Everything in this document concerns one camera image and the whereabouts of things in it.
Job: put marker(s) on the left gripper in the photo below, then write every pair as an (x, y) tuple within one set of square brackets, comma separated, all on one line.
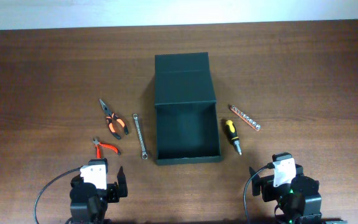
[(114, 193)]

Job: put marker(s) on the red black cutting pliers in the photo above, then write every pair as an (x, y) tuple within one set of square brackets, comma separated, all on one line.
[(100, 145)]

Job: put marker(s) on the yellow black stubby screwdriver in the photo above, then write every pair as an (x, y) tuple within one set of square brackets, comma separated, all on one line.
[(232, 135)]

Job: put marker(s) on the silver combination wrench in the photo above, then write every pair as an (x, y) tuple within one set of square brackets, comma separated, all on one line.
[(142, 145)]

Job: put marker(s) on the orange socket rail with sockets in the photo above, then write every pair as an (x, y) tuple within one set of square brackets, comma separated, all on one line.
[(256, 126)]

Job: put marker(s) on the dark green box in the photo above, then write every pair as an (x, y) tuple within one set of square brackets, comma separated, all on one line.
[(187, 129)]

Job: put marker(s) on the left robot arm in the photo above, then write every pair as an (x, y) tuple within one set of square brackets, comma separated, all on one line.
[(91, 194)]

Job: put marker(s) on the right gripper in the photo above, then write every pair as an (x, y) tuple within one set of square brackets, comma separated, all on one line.
[(266, 183)]

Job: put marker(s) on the orange black long-nose pliers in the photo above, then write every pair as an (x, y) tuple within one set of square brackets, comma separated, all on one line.
[(111, 119)]

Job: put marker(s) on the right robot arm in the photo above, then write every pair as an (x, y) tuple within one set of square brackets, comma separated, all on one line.
[(303, 203)]

